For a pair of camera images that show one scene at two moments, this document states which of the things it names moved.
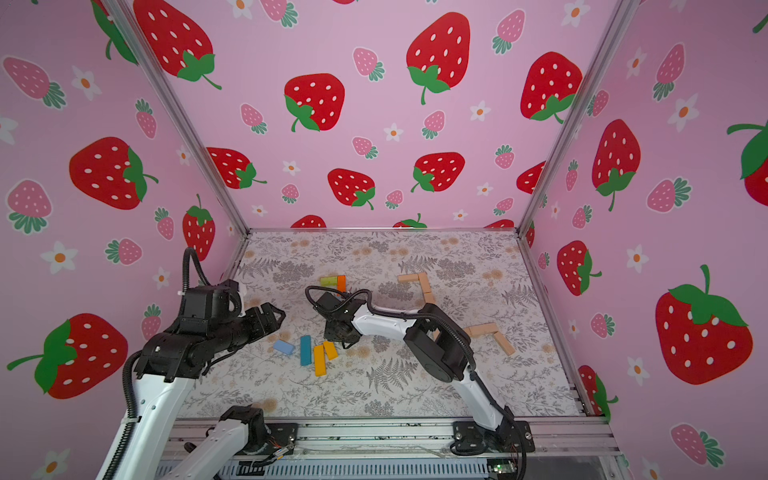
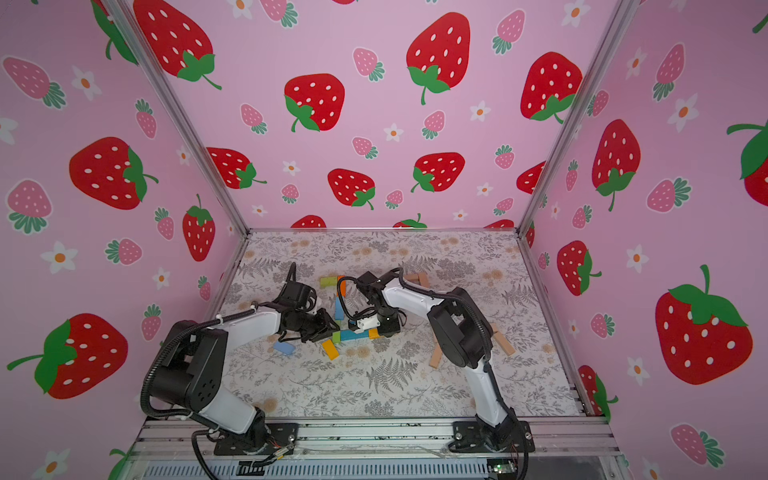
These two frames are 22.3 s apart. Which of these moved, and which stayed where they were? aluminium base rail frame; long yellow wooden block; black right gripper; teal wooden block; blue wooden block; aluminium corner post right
Moved: teal wooden block; long yellow wooden block; black right gripper
Stayed: aluminium base rail frame; aluminium corner post right; blue wooden block
